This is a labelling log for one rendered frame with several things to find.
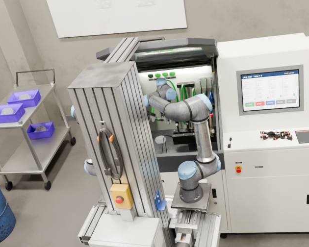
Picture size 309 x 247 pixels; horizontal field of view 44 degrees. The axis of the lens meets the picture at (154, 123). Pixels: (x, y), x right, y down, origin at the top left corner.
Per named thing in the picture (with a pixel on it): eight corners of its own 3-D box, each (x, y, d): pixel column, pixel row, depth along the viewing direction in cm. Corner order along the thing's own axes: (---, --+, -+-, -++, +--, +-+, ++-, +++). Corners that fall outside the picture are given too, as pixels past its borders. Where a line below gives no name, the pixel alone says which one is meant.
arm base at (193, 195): (201, 204, 234) (199, 192, 229) (177, 202, 239) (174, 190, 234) (205, 186, 246) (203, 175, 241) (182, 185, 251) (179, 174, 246)
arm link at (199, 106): (193, 174, 243) (178, 97, 218) (213, 165, 247) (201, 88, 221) (202, 184, 233) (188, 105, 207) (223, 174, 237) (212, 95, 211)
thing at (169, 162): (141, 173, 307) (137, 158, 299) (141, 170, 311) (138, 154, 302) (219, 169, 295) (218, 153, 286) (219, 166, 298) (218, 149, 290)
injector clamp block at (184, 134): (174, 151, 317) (172, 136, 309) (175, 144, 325) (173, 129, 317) (216, 149, 310) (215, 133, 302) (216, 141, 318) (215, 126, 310)
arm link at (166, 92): (163, 104, 248) (156, 98, 257) (178, 98, 251) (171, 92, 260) (161, 94, 244) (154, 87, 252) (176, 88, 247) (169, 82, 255)
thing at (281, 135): (260, 142, 283) (260, 136, 280) (259, 134, 292) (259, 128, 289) (293, 140, 278) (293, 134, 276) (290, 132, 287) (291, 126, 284)
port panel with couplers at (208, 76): (200, 107, 325) (196, 74, 308) (200, 105, 328) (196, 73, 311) (216, 106, 322) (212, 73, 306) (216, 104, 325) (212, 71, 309)
